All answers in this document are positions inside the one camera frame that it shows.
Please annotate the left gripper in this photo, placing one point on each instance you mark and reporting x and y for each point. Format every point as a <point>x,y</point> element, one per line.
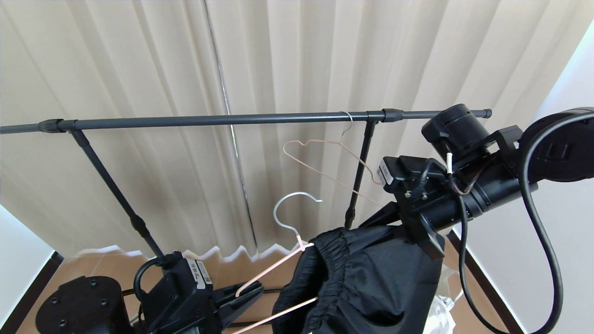
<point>211,315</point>

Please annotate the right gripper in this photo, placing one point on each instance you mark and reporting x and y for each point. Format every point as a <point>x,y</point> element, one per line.
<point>492,195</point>

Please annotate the black shorts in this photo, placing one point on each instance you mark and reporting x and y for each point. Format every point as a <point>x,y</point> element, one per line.
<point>362,283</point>

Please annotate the pink clothes hanger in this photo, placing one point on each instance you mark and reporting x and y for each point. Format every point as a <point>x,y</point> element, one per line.
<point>320,140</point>
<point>297,194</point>

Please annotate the white printed t-shirt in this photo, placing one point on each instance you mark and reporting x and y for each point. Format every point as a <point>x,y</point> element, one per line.
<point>441,320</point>

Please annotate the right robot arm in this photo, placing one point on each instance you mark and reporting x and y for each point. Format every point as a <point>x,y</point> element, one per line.
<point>457,127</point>

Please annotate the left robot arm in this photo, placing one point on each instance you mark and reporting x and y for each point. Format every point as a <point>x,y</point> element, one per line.
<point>79,306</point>

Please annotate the black clothes rack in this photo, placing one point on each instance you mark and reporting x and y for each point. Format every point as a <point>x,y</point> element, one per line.
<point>185,121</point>

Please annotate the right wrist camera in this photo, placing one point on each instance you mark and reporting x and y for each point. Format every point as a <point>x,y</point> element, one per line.
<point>408,169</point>

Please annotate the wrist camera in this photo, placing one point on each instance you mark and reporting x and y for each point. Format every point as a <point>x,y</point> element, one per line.
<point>408,169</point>
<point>176,297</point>

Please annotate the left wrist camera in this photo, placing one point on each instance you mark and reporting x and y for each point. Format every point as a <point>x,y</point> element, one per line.
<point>176,297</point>

